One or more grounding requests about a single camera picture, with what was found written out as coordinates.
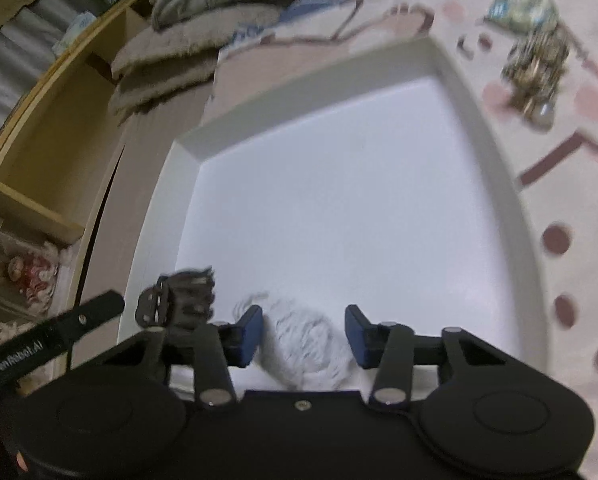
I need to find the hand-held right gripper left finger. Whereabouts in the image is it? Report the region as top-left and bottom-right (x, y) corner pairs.
(103, 305), (264, 409)

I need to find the floral fabric pouch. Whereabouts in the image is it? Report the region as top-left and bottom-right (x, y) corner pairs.
(486, 0), (560, 31)

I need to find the small dark floral object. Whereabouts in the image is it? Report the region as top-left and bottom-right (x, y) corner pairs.
(501, 25), (572, 128)

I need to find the red white doll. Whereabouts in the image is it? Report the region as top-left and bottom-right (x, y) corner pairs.
(4, 242), (62, 311)

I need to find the pink printed blanket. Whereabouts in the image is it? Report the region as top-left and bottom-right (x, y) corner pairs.
(219, 0), (598, 480)

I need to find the beige bed sheet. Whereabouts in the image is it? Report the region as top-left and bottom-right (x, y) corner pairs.
(19, 65), (220, 396)

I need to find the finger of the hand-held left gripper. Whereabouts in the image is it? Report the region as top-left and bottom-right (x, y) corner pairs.
(54, 290), (126, 347)

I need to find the black hair clip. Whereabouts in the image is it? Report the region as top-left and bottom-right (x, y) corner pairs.
(135, 266), (217, 333)

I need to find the tissue pack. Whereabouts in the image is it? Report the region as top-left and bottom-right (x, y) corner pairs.
(54, 12), (97, 56)

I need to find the beige fluffy pillow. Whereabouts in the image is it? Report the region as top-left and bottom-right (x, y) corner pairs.
(109, 55), (220, 116)
(111, 7), (280, 81)

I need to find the white crocheted item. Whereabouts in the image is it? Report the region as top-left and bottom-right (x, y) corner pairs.
(234, 290), (352, 391)

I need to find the white cardboard box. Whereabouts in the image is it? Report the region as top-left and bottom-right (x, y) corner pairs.
(116, 35), (552, 396)

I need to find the wooden headboard shelf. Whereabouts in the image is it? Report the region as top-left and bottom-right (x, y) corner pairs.
(0, 0), (170, 411)

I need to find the grey curtain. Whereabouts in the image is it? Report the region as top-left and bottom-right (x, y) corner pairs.
(0, 0), (74, 156)

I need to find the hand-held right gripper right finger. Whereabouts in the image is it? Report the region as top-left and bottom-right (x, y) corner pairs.
(345, 304), (510, 408)

